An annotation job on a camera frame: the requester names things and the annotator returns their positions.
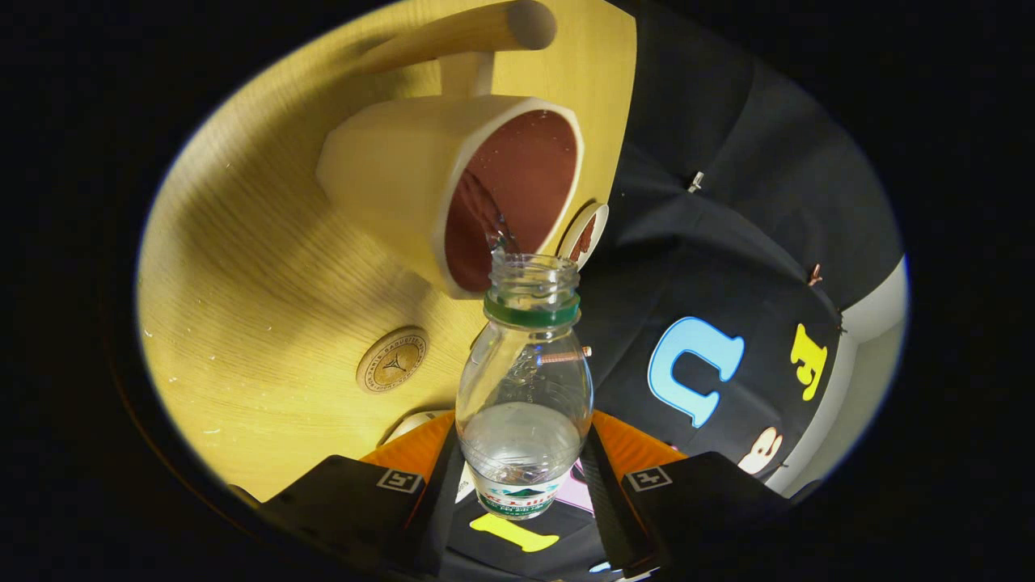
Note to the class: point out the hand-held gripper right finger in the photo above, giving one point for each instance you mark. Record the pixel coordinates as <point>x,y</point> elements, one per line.
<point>606,509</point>

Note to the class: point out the wooden table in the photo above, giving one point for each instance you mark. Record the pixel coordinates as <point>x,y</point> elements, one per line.
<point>242,283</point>

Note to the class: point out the white round plate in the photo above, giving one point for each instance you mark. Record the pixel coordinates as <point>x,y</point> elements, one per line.
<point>600,222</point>

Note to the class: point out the black backdrop cloth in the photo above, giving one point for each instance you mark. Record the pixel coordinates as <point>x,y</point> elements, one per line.
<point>728,202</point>

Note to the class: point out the clear plastic juice bottle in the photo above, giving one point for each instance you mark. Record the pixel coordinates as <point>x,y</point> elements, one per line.
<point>525,388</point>

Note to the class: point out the red sausage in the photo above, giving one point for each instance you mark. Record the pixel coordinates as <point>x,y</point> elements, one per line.
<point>584,238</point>

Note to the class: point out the orange cloth clip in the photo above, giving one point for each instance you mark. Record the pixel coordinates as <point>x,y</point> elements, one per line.
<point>815,275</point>

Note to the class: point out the silver cloth clip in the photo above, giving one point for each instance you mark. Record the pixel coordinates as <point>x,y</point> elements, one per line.
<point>695,182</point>

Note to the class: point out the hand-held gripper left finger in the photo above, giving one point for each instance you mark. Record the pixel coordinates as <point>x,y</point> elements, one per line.
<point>437,517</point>

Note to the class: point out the red striped straw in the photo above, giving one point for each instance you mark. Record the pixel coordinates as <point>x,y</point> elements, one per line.
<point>587,352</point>

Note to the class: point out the round wooden coaster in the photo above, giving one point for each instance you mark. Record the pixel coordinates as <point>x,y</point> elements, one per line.
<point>392,360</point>

